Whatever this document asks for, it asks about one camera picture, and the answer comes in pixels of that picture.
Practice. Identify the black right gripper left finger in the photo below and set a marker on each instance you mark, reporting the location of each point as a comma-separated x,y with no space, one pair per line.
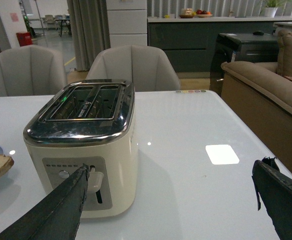
57,216

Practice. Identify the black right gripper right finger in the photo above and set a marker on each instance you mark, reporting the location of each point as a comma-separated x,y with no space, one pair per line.
274,189

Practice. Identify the beige sofa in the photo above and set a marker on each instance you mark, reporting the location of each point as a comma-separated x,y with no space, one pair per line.
261,96

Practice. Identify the cream and chrome toaster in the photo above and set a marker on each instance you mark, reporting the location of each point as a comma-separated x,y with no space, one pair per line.
89,122

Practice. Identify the coloured dot sticker strip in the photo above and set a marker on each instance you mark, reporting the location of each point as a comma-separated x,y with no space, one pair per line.
190,91

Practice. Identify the grey chair on left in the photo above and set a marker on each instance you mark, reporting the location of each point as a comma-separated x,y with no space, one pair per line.
31,70

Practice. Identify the grey chair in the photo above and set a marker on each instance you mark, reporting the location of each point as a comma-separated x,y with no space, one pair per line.
31,70
147,67

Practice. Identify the black side cabinet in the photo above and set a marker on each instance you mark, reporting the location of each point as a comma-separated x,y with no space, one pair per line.
231,47

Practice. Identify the black computer mouse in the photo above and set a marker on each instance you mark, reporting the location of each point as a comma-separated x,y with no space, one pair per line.
258,33

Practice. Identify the grey chair in middle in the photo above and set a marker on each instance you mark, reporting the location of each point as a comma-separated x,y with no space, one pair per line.
147,67

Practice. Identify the grey kitchen counter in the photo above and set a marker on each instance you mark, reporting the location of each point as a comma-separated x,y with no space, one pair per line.
189,43

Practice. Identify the red bin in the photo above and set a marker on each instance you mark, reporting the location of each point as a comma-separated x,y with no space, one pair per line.
24,38

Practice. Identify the white potted plant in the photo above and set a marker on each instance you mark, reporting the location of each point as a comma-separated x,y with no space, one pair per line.
269,7

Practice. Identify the fruit bowl on counter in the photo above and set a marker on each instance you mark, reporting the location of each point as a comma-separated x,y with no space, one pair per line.
203,13

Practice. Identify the grey curtain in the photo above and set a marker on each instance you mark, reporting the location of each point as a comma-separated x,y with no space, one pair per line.
90,30

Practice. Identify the wooden basket on counter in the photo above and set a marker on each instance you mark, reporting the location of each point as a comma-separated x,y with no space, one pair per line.
186,13

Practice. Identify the white drawer cabinet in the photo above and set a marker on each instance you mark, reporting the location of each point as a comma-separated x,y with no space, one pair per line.
127,21

